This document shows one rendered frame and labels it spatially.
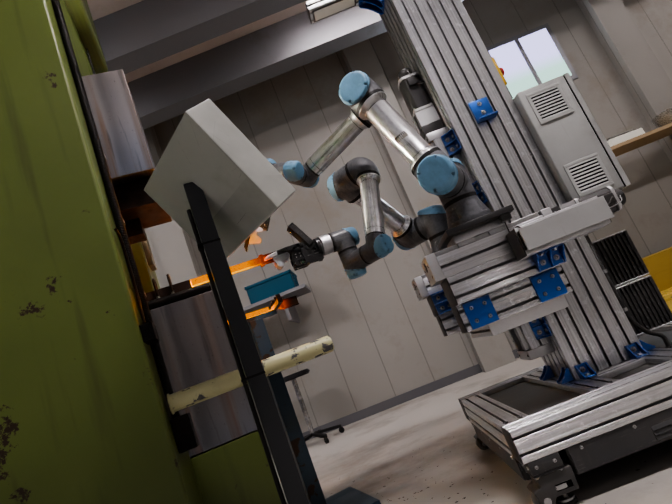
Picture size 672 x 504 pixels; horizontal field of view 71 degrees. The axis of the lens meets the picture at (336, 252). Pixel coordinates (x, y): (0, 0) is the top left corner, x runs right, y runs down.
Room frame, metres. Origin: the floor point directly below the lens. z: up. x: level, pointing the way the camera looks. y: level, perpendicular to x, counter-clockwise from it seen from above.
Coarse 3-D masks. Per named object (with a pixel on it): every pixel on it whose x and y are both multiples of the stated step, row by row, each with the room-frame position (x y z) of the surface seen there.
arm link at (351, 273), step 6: (354, 246) 1.73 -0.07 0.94; (342, 252) 1.72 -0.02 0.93; (348, 252) 1.72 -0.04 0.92; (354, 252) 1.70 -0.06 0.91; (342, 258) 1.73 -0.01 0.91; (348, 258) 1.71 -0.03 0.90; (354, 258) 1.70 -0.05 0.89; (360, 258) 1.68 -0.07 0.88; (342, 264) 1.75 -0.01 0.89; (348, 264) 1.72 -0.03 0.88; (354, 264) 1.71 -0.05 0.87; (360, 264) 1.70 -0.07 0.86; (366, 264) 1.70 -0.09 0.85; (348, 270) 1.72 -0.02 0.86; (354, 270) 1.72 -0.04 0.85; (360, 270) 1.72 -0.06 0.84; (348, 276) 1.74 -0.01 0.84; (354, 276) 1.72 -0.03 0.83; (360, 276) 1.77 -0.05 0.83
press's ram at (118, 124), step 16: (96, 80) 1.39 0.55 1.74; (112, 80) 1.41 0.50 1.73; (96, 96) 1.39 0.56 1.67; (112, 96) 1.40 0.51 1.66; (128, 96) 1.42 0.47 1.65; (96, 112) 1.39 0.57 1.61; (112, 112) 1.40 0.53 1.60; (128, 112) 1.41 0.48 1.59; (96, 128) 1.38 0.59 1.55; (112, 128) 1.40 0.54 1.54; (128, 128) 1.41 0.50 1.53; (112, 144) 1.39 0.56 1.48; (128, 144) 1.41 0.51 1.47; (144, 144) 1.42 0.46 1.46; (112, 160) 1.39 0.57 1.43; (128, 160) 1.40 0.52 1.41; (144, 160) 1.41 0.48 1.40; (112, 176) 1.38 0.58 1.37; (128, 176) 1.41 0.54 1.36; (144, 176) 1.45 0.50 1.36
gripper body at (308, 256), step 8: (296, 248) 1.66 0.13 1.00; (304, 248) 1.67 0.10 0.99; (312, 248) 1.70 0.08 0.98; (320, 248) 1.69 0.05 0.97; (296, 256) 1.67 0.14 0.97; (304, 256) 1.67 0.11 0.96; (312, 256) 1.70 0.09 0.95; (320, 256) 1.70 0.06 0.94; (296, 264) 1.66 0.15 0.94; (304, 264) 1.71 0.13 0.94
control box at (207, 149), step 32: (192, 128) 0.91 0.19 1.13; (224, 128) 0.94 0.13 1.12; (160, 160) 1.03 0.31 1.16; (192, 160) 0.99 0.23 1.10; (224, 160) 0.94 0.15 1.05; (256, 160) 0.97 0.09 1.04; (160, 192) 1.12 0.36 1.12; (224, 192) 1.02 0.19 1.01; (256, 192) 0.97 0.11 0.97; (288, 192) 1.01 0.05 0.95; (224, 224) 1.10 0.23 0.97; (256, 224) 1.05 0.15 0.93
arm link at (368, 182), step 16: (352, 160) 1.78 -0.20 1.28; (368, 160) 1.77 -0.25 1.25; (352, 176) 1.79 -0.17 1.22; (368, 176) 1.73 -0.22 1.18; (368, 192) 1.71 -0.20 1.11; (368, 208) 1.69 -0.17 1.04; (368, 224) 1.67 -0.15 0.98; (368, 240) 1.66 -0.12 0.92; (384, 240) 1.62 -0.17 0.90; (368, 256) 1.66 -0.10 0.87; (384, 256) 1.67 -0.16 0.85
